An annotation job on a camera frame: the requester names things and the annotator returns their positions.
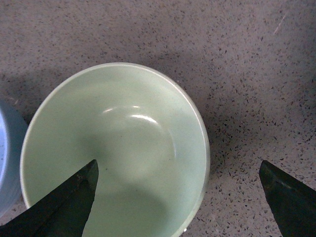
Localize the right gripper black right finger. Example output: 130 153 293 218
259 160 316 237

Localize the green plastic bowl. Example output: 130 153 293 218
20 63 210 237

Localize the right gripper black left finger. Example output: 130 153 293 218
0 159 99 237

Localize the blue plastic bowl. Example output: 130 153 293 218
0 100 28 216

